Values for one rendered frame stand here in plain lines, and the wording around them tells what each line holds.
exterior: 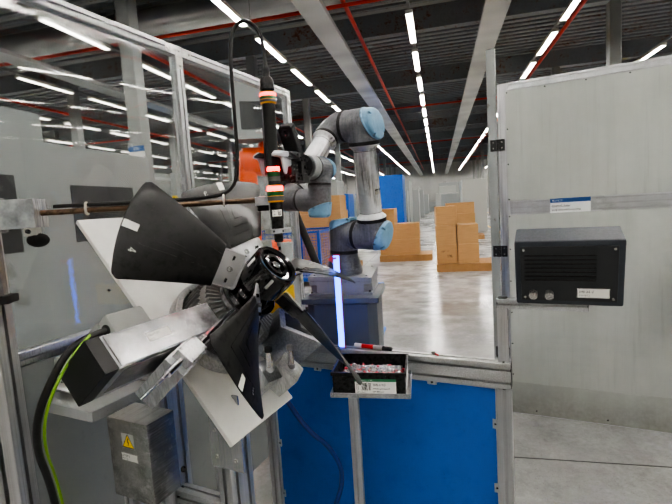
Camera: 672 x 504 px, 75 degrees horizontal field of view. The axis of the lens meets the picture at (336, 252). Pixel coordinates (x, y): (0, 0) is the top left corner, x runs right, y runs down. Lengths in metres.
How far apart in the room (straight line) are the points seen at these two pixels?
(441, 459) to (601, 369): 1.56
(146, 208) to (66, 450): 0.94
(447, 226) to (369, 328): 6.88
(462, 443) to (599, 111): 1.93
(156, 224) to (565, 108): 2.32
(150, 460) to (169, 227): 0.61
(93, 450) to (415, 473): 1.07
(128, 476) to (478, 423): 1.02
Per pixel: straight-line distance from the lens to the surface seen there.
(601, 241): 1.29
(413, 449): 1.64
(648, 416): 3.09
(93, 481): 1.81
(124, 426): 1.34
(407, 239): 10.27
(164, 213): 1.02
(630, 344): 2.94
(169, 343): 0.99
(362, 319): 1.72
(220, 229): 1.22
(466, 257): 8.59
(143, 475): 1.36
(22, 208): 1.28
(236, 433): 1.12
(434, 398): 1.53
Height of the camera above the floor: 1.35
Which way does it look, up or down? 6 degrees down
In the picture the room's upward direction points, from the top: 4 degrees counter-clockwise
